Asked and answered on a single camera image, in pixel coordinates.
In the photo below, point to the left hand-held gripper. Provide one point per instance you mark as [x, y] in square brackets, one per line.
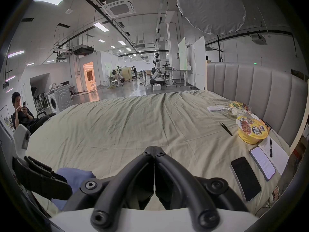
[21, 139]

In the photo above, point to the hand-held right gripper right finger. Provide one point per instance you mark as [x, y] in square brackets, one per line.
[173, 169]

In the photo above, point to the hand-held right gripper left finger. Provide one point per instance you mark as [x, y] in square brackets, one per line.
[135, 168]

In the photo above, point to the blue garment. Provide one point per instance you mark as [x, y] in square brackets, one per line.
[77, 176]

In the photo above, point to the bed with beige sheet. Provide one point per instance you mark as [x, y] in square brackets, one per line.
[125, 127]

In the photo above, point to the black tweezers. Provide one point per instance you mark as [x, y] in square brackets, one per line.
[226, 128]

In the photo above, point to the small white pouch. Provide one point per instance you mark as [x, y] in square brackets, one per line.
[213, 108]

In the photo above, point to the phone with black screen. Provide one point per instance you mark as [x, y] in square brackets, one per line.
[246, 177]

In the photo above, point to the white washing machine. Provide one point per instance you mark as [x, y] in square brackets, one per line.
[60, 100]

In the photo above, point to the yellow instant noodle cup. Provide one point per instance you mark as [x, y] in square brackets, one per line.
[252, 132]

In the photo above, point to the phone with lit screen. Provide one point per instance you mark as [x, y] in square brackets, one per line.
[263, 163]

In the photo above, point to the yellow snack bag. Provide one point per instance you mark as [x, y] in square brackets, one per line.
[237, 104]

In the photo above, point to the white desk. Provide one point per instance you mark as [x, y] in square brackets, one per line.
[178, 75]

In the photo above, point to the white humanoid robot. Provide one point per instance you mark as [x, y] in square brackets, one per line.
[157, 71]

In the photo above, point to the black pen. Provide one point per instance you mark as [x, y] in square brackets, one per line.
[270, 147]

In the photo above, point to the white notebook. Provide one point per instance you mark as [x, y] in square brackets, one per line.
[280, 156]

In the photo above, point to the grey padded headboard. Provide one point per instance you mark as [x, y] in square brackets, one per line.
[256, 88]

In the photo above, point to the round softbox lamp on stand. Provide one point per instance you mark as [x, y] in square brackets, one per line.
[211, 7]

